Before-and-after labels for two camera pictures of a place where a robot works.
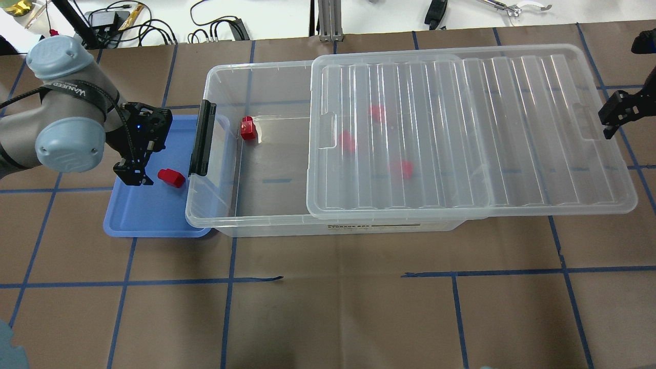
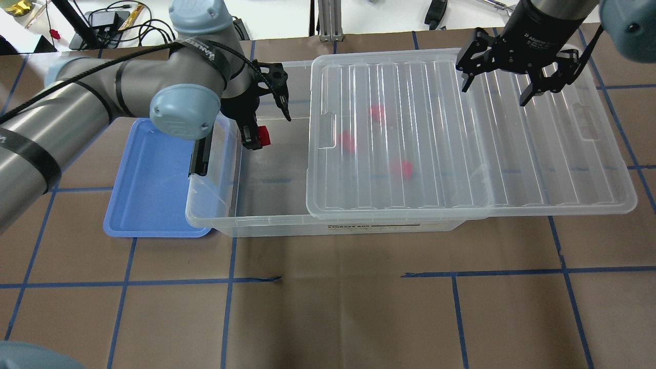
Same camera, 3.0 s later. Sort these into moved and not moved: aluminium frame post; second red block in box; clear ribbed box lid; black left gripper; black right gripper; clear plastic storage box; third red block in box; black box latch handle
Moved: black right gripper; black left gripper
Not moved: clear ribbed box lid; aluminium frame post; third red block in box; clear plastic storage box; second red block in box; black box latch handle
